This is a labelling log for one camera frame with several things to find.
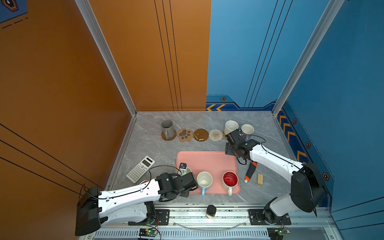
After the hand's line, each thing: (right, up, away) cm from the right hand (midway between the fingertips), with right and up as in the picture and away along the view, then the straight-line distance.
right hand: (230, 149), depth 89 cm
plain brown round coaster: (-39, +5, +14) cm, 41 cm away
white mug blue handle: (-16, -16, -5) cm, 23 cm away
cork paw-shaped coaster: (-29, +8, +17) cm, 34 cm away
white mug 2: (-27, -7, -19) cm, 34 cm away
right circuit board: (+18, -37, -18) cm, 45 cm away
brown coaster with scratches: (-17, +8, +17) cm, 25 cm away
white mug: (+3, +14, +16) cm, 21 cm away
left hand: (-26, -18, -12) cm, 33 cm away
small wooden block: (+16, -17, -4) cm, 24 cm away
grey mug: (-39, +13, +8) cm, 42 cm away
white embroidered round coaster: (-7, +8, +17) cm, 20 cm away
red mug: (-1, -16, -5) cm, 17 cm away
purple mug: (+15, +11, +15) cm, 24 cm away
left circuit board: (-42, -37, -18) cm, 59 cm away
